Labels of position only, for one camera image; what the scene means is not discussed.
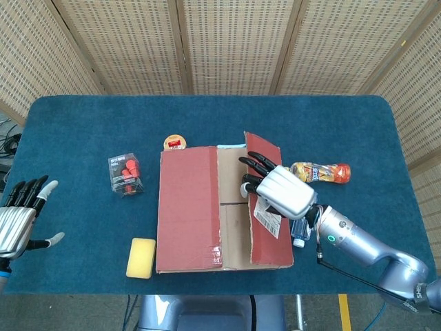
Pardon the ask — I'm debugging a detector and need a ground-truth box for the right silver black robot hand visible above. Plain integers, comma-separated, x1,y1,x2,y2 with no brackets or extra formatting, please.
238,150,318,221

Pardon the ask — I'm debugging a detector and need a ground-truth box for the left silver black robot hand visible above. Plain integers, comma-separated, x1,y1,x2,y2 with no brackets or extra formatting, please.
0,174,65,260

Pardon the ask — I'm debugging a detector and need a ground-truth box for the brown cardboard box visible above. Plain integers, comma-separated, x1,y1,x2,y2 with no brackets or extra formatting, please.
155,130,295,275

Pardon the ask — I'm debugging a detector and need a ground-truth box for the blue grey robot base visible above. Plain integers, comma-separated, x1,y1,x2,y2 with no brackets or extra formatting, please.
137,294,287,331

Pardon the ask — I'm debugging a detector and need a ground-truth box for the clear box with red capsules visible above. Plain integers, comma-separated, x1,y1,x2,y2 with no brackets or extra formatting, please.
108,151,145,199

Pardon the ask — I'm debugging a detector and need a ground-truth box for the clear water bottle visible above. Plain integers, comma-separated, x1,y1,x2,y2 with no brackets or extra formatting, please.
291,219,313,248

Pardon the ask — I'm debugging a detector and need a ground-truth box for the orange drink bottle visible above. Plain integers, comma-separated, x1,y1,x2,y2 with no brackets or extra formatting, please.
290,161,351,185

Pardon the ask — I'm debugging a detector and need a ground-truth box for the metal table leg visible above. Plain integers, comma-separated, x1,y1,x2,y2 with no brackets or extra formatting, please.
295,294,307,331

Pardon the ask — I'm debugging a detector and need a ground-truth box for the round yellow tin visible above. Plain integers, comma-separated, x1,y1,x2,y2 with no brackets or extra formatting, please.
163,134,189,152

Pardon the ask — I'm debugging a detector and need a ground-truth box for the blue carpet table cover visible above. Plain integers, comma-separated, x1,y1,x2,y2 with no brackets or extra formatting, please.
0,95,438,297

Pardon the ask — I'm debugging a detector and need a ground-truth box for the yellow sponge block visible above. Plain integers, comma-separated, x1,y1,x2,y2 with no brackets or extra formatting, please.
125,237,157,279

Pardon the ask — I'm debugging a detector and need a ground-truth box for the wooden rattan folding screen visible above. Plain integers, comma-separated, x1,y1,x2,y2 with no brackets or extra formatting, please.
0,0,441,249

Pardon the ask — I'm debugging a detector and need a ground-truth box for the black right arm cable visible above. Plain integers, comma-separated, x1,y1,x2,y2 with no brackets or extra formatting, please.
316,241,431,314

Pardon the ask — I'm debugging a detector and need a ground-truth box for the black floor cable bundle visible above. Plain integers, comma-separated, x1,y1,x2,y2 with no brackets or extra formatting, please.
0,117,22,159

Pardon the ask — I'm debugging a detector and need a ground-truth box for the blue floor cable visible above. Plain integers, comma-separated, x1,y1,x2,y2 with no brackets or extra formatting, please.
125,295,139,331

